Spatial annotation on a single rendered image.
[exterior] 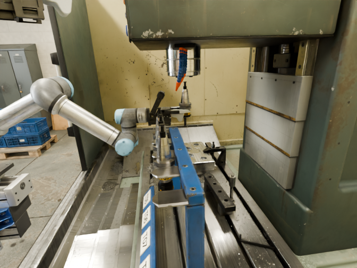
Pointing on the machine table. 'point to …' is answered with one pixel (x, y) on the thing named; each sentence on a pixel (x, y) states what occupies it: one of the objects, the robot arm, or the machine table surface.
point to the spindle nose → (196, 67)
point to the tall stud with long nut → (231, 185)
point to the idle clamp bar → (223, 208)
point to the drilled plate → (199, 164)
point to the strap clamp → (217, 151)
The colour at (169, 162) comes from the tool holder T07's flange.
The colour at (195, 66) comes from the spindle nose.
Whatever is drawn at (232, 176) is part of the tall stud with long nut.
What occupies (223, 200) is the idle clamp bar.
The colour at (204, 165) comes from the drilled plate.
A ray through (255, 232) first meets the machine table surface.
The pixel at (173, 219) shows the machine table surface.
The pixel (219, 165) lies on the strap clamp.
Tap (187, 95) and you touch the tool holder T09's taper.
